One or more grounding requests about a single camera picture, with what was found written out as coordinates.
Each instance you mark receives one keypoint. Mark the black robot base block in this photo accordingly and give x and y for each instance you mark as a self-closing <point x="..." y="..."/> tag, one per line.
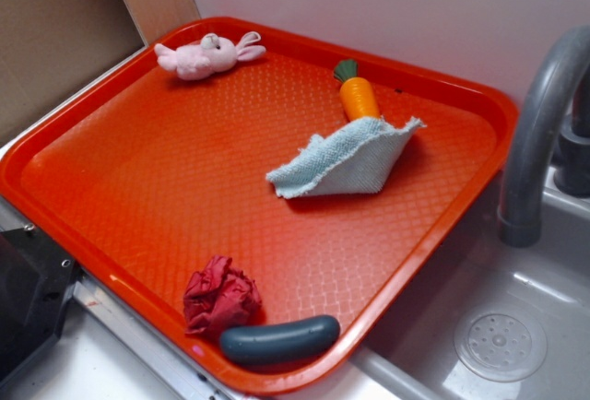
<point x="37" y="282"/>

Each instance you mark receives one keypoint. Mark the orange toy carrot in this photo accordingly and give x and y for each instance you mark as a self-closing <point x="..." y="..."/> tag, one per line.
<point x="355" y="92"/>

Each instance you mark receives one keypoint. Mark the light blue cloth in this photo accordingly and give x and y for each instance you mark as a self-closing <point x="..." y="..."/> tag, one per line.
<point x="356" y="159"/>

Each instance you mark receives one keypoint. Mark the crumpled red cloth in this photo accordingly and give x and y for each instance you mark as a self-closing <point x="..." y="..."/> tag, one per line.
<point x="219" y="297"/>

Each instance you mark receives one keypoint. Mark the orange plastic tray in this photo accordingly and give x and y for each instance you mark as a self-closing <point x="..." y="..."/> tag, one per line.
<point x="144" y="178"/>

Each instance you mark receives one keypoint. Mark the pink plush bunny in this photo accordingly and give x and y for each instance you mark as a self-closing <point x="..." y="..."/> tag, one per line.
<point x="209" y="56"/>

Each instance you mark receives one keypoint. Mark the dark grey toy sausage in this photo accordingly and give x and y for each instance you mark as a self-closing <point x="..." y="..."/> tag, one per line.
<point x="280" y="343"/>

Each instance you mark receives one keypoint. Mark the grey toy faucet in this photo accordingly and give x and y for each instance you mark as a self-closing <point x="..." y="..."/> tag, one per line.
<point x="554" y="122"/>

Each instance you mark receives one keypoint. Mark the grey toy sink basin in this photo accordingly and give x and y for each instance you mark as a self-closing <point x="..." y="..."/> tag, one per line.
<point x="483" y="320"/>

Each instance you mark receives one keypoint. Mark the brown cardboard panel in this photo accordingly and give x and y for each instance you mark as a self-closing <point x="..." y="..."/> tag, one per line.
<point x="50" y="49"/>

